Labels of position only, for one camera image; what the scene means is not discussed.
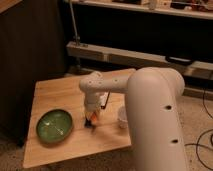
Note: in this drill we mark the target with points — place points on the white paper cup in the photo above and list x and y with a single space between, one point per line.
122 118

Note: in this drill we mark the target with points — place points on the grey metal beam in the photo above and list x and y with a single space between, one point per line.
136 59

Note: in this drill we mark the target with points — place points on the black handle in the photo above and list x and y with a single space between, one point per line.
179 61

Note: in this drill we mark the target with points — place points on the wooden folding table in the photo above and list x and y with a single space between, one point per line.
64 94

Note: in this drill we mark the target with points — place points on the metal pole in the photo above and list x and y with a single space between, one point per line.
76 36

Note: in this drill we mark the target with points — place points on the orange toy pepper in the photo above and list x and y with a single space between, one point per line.
94 117

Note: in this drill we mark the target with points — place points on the wooden shelf with clutter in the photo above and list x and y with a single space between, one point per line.
142 8

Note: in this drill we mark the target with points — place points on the green ceramic bowl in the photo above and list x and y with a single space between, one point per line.
54 126

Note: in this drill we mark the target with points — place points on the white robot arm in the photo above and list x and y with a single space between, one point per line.
151 110

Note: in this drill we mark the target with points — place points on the white and yellow gripper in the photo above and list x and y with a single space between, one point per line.
88 115

